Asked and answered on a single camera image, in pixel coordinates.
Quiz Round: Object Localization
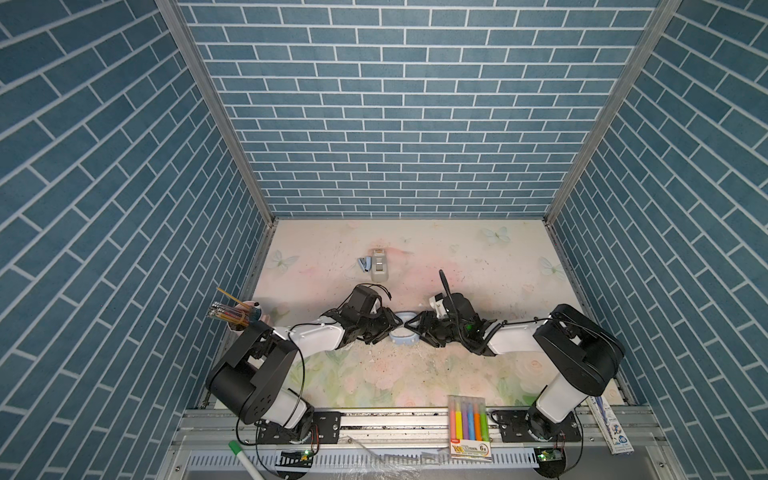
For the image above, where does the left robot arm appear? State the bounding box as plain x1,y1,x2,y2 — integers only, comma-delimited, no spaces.
206,307,402,436

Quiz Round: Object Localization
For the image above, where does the black corrugated cable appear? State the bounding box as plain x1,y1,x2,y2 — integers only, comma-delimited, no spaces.
437,269,457,313

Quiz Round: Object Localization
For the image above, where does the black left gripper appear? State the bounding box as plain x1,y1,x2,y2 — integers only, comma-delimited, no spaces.
355,307,405,345

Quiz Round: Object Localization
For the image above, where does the toothbrush package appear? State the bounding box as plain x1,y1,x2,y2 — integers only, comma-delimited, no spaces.
586,396,634,455

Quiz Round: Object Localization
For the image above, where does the light blue alarm clock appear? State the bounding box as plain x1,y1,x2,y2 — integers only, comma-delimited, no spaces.
389,311,419,345

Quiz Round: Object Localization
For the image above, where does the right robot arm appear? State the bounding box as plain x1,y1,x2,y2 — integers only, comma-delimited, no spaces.
405,299,625,441

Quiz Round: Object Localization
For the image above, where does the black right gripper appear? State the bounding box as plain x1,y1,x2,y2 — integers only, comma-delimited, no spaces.
403,311,466,348

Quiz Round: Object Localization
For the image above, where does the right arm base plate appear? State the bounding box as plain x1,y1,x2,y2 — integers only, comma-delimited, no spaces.
488,407,583,443

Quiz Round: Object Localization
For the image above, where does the pencil cup holder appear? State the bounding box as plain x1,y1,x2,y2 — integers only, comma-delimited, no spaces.
205,287,262,333

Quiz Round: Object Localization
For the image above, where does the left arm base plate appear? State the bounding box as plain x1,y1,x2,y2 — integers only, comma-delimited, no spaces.
258,410,342,445

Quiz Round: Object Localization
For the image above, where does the highlighter marker pack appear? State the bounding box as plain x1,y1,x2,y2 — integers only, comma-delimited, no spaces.
447,395,492,463

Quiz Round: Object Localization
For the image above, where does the green capped marker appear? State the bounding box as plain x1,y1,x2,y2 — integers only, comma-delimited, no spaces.
228,440,264,480

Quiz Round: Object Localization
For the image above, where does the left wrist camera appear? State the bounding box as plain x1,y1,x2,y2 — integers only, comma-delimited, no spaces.
346,284,381,315

